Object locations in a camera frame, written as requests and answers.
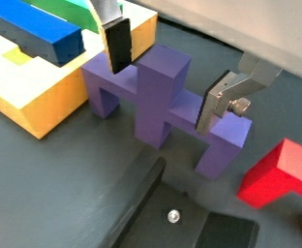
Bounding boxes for gripper right finger silver with screw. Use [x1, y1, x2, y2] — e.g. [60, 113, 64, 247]
[194, 52, 281, 136]

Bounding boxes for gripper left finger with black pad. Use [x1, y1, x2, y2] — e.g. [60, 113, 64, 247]
[88, 0, 132, 74]

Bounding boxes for purple cross-shaped block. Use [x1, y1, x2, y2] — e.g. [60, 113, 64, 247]
[81, 45, 252, 179]

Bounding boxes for green block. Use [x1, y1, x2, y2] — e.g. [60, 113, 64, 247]
[23, 0, 130, 32]

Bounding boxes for blue block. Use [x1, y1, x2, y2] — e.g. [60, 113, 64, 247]
[0, 0, 85, 67]

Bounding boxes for red stepped block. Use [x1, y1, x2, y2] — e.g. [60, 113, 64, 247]
[237, 139, 302, 209]

